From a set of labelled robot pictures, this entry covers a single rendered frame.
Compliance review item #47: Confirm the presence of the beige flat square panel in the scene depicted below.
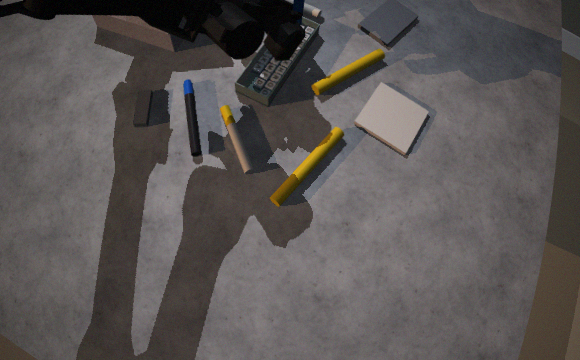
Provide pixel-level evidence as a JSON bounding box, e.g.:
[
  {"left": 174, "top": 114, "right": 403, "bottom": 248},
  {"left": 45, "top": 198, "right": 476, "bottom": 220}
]
[{"left": 354, "top": 82, "right": 429, "bottom": 155}]

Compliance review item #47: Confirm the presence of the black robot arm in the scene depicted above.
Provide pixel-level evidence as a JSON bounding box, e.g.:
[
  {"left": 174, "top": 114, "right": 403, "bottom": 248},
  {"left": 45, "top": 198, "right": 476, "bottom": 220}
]
[{"left": 0, "top": 0, "right": 265, "bottom": 60}]

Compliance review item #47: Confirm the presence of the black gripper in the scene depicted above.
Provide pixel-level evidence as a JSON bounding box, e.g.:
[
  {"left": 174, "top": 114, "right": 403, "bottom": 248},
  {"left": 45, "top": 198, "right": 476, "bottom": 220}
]
[{"left": 234, "top": 0, "right": 305, "bottom": 61}]

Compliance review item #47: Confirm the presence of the grey cylinder with tan tip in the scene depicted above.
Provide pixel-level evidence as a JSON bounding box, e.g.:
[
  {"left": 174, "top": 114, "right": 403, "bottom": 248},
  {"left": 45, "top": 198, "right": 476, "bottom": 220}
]
[{"left": 285, "top": 0, "right": 322, "bottom": 19}]

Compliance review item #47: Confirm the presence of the blue tapered rod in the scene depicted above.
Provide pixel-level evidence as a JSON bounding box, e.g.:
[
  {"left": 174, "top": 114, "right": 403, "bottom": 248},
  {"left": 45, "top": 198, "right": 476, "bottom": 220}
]
[{"left": 293, "top": 0, "right": 305, "bottom": 24}]

